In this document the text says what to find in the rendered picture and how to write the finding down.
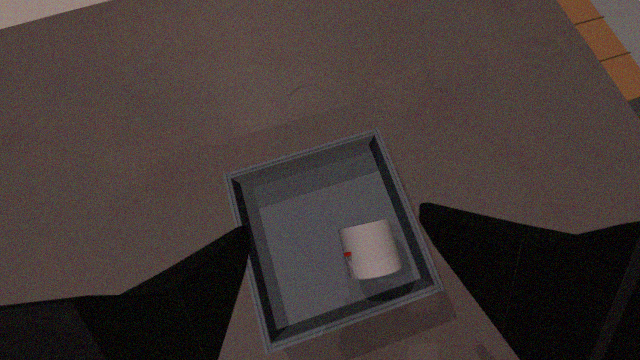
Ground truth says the grey square tray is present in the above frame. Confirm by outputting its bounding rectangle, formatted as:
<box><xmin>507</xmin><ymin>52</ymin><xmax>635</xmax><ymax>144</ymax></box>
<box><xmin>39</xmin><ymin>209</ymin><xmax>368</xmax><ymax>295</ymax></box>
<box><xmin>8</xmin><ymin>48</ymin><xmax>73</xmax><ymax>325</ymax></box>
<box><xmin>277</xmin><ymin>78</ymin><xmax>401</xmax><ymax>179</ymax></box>
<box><xmin>223</xmin><ymin>127</ymin><xmax>444</xmax><ymax>355</ymax></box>

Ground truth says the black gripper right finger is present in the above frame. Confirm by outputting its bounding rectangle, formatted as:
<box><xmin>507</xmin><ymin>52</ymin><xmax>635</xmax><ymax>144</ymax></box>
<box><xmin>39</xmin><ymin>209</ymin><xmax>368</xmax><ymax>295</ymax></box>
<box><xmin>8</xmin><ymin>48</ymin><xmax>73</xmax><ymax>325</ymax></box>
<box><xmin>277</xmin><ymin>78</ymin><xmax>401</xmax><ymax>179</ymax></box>
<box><xmin>419</xmin><ymin>202</ymin><xmax>640</xmax><ymax>360</ymax></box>

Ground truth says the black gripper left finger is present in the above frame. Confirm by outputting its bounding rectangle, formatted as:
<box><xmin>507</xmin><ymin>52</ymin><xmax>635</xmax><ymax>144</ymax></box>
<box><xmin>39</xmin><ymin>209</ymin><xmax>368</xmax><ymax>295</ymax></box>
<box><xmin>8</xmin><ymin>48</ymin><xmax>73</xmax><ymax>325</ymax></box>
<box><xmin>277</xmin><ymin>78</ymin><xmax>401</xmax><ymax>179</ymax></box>
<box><xmin>0</xmin><ymin>226</ymin><xmax>250</xmax><ymax>360</ymax></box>

